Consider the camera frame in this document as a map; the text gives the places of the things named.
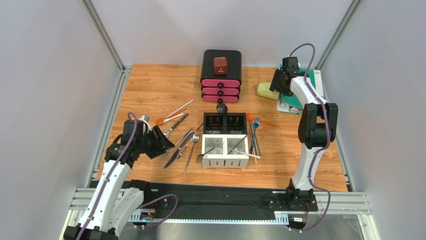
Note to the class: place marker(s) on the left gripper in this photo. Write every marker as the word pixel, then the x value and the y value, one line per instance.
pixel 161 144

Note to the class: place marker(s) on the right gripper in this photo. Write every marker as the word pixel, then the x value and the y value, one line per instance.
pixel 277 82

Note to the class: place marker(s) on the pale yellow mug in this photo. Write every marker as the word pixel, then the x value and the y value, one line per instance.
pixel 263 90

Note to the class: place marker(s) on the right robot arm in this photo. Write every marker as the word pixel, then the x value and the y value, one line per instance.
pixel 317 129

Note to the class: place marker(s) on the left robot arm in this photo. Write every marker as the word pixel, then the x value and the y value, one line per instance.
pixel 105 216

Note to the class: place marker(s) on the steel table knife, small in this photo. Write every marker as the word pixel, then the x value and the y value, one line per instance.
pixel 176 144

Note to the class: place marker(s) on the steel table knife, large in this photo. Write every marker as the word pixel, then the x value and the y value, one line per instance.
pixel 180 147

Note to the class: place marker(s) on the orange white spoon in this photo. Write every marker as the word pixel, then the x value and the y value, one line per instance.
pixel 161 121

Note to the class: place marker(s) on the white orange chopstick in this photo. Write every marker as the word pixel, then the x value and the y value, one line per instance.
pixel 182 107

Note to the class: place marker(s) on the steel fork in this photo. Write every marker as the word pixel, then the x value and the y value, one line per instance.
pixel 195 139

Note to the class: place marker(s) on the black plastic fork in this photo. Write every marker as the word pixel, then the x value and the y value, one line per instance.
pixel 201 155

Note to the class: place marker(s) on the white slotted utensil caddy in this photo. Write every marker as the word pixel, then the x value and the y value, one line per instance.
pixel 219 157

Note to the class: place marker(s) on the silver metal chopstick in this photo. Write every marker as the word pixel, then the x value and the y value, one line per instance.
pixel 237 144

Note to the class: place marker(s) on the black pink drawer cabinet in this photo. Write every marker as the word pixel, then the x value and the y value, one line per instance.
pixel 221 88

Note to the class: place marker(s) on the dark grey chopstick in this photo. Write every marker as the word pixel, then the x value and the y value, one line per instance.
pixel 258 149

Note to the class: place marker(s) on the brown cube box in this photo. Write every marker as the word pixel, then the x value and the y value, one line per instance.
pixel 220 65

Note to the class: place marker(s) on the black utensil caddy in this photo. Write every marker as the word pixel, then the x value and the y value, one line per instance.
pixel 229 124

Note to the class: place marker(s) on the black ladle spoon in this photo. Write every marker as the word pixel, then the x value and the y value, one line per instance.
pixel 222 109

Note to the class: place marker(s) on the white plastic chopstick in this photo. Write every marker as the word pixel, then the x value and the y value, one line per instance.
pixel 245 153

